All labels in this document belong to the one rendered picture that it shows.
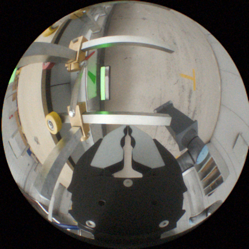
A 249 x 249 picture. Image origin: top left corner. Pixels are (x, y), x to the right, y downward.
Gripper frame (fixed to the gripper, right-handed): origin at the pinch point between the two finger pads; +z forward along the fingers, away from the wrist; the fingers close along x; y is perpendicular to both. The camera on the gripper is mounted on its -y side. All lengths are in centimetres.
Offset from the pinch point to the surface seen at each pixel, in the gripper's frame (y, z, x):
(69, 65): -14.7, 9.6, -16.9
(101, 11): -66, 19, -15
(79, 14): -38.0, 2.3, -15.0
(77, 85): -6.9, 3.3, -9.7
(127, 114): 2.3, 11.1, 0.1
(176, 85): -13, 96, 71
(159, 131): 63, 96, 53
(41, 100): -6.9, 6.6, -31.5
